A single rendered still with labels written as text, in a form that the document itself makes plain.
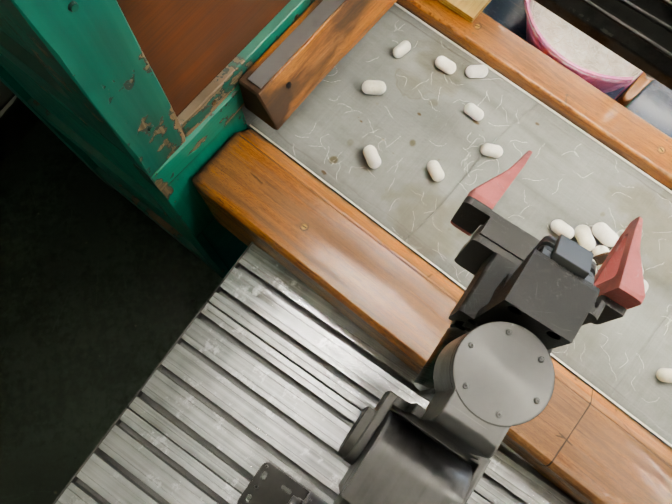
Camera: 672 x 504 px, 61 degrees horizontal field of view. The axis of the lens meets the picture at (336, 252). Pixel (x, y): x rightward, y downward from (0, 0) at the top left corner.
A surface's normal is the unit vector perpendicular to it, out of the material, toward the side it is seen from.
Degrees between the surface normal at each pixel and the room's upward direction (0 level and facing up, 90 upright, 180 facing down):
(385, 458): 1
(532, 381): 1
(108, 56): 90
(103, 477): 0
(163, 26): 90
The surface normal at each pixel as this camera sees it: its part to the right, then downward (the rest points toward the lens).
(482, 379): 0.02, -0.27
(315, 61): 0.73, 0.46
